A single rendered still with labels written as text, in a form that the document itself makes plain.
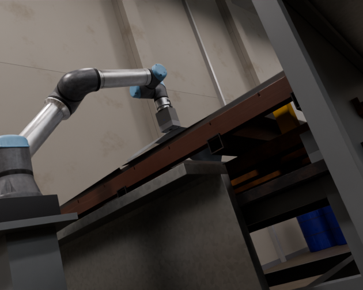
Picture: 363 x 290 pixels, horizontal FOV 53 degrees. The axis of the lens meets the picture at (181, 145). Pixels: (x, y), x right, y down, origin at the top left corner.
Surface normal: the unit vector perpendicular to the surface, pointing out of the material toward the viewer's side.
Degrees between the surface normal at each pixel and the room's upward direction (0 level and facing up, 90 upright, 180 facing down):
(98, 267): 90
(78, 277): 90
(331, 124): 90
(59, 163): 90
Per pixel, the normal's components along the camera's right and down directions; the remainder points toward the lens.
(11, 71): 0.65, -0.43
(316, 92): -0.62, -0.06
